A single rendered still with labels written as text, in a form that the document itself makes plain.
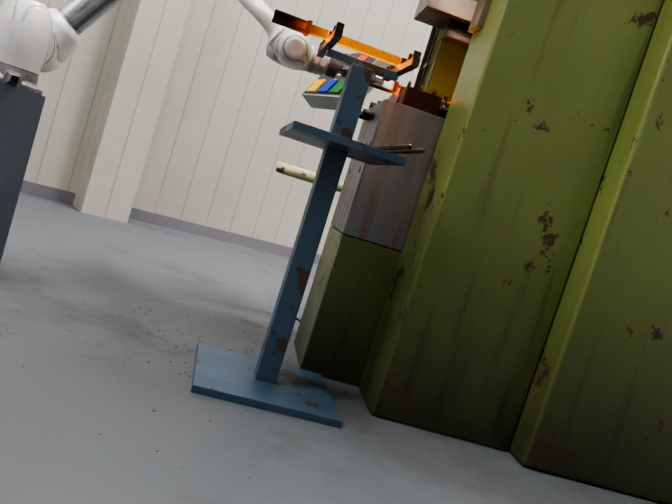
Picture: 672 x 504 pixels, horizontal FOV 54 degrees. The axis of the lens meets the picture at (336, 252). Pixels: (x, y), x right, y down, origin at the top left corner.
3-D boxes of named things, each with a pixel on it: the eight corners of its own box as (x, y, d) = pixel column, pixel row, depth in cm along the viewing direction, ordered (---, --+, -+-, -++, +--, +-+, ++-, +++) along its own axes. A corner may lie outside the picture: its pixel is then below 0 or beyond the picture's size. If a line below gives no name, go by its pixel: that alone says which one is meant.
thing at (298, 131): (292, 128, 162) (294, 120, 162) (278, 134, 201) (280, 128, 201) (405, 165, 168) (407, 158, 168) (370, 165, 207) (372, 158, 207)
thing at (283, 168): (275, 172, 263) (279, 159, 263) (274, 172, 269) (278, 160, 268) (379, 205, 270) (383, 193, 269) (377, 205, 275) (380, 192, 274)
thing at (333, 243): (299, 371, 216) (342, 233, 212) (293, 342, 253) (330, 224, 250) (458, 414, 224) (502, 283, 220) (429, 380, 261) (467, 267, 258)
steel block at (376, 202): (342, 233, 212) (385, 98, 209) (330, 224, 250) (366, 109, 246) (502, 282, 220) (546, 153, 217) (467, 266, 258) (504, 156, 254)
